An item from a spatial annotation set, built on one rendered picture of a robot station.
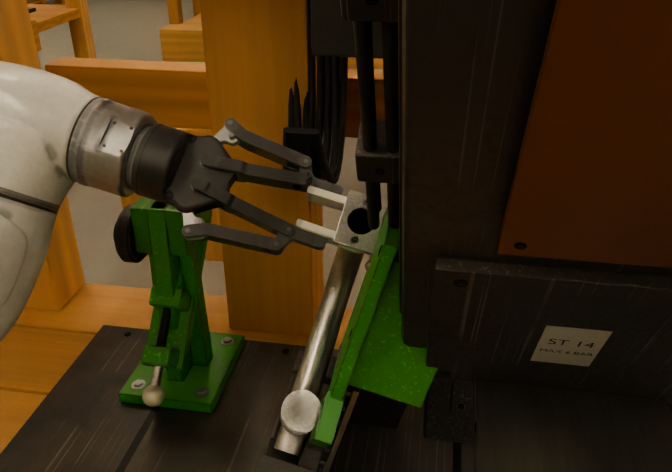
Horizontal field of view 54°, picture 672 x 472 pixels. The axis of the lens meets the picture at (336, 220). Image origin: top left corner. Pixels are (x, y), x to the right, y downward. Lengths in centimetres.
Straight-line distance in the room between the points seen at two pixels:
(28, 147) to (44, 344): 52
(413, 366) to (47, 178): 39
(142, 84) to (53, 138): 39
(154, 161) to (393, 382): 30
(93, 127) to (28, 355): 54
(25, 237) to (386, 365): 36
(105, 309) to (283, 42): 57
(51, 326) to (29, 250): 49
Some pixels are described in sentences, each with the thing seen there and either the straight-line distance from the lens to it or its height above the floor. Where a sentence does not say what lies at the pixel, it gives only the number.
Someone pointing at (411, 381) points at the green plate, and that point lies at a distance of 60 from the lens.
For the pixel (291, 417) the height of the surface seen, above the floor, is 108.
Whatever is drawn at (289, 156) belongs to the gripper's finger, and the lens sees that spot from 66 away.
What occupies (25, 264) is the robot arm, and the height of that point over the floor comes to 120.
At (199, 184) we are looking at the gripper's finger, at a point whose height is 126.
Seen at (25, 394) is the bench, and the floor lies 88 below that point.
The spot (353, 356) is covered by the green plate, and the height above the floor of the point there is 116.
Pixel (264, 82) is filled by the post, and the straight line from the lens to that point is 88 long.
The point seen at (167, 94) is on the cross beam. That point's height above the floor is 124.
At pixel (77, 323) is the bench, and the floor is 88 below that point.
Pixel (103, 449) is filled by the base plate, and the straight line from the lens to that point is 90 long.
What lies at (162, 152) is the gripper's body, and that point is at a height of 129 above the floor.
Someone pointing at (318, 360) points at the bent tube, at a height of 106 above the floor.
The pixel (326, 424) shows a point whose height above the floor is 109.
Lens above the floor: 152
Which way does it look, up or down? 27 degrees down
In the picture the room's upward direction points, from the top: straight up
